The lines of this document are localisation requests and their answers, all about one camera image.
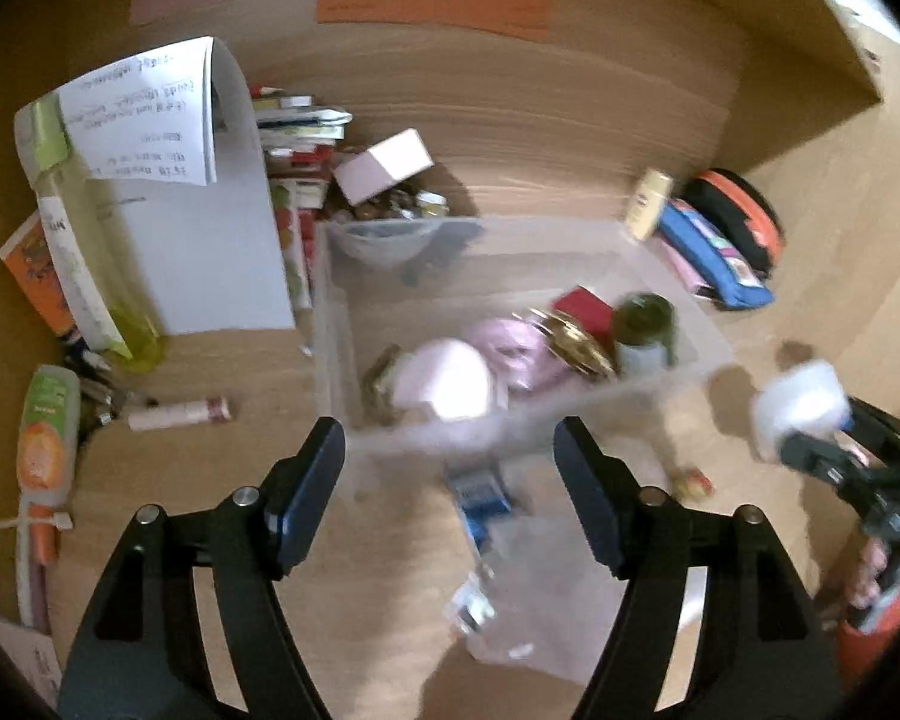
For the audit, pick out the right hand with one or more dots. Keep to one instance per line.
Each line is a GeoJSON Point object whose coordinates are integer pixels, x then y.
{"type": "Point", "coordinates": [875, 580]}

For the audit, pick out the gold chain jewelry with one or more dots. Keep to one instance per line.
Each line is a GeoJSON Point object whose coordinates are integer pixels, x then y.
{"type": "Point", "coordinates": [570, 342]}

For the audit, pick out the white round cream jar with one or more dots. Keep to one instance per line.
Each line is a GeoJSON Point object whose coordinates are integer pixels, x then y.
{"type": "Point", "coordinates": [808, 399]}

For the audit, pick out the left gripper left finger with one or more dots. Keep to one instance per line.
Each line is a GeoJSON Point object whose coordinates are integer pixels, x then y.
{"type": "Point", "coordinates": [139, 651]}

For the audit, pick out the clear plastic storage bin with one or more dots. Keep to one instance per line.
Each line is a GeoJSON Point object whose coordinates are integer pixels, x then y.
{"type": "Point", "coordinates": [438, 338]}

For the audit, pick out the orange booklet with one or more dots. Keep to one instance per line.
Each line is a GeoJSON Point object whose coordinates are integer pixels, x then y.
{"type": "Point", "coordinates": [27, 257]}

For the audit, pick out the pink round compact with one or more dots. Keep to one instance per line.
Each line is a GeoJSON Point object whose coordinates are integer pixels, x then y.
{"type": "Point", "coordinates": [446, 379]}

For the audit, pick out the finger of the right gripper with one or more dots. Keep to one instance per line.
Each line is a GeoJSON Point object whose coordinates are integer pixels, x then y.
{"type": "Point", "coordinates": [874, 429]}
{"type": "Point", "coordinates": [822, 460]}

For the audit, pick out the red small box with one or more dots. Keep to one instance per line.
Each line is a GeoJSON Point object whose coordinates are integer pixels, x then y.
{"type": "Point", "coordinates": [590, 312]}

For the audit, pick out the clear plastic bag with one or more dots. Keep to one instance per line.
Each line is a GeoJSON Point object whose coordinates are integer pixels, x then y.
{"type": "Point", "coordinates": [537, 599]}

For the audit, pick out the blue small packet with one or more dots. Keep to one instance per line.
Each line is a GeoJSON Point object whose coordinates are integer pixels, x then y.
{"type": "Point", "coordinates": [481, 498]}

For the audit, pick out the pink knitted item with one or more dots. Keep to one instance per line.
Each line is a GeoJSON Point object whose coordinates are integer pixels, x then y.
{"type": "Point", "coordinates": [517, 353]}

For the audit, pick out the black orange round pouch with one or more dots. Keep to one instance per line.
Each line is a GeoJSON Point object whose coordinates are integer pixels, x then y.
{"type": "Point", "coordinates": [737, 209]}

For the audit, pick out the blue pencil case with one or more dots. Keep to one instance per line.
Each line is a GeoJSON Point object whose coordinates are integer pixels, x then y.
{"type": "Point", "coordinates": [714, 259]}

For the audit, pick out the cream sunscreen bottle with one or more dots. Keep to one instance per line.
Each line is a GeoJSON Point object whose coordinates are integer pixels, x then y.
{"type": "Point", "coordinates": [647, 202]}

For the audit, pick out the bowl of trinkets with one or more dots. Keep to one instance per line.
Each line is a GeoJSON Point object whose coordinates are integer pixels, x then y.
{"type": "Point", "coordinates": [408, 224]}

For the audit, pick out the orange green tube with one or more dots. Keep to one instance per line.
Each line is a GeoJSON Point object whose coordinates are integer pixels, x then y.
{"type": "Point", "coordinates": [45, 462]}

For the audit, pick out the yellow liquid clear bottle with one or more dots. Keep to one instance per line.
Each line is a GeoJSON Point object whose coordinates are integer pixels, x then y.
{"type": "Point", "coordinates": [109, 317]}

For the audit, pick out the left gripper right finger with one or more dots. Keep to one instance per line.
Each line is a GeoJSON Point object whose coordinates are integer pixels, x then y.
{"type": "Point", "coordinates": [714, 621]}

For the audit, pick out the pink lip balm stick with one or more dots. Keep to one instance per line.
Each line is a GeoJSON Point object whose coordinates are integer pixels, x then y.
{"type": "Point", "coordinates": [215, 410]}

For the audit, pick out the small white pink box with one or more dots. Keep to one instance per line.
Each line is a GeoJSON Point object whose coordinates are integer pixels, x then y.
{"type": "Point", "coordinates": [382, 166]}

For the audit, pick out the dark green glass jar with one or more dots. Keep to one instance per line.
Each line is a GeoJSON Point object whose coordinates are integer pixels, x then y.
{"type": "Point", "coordinates": [643, 329]}

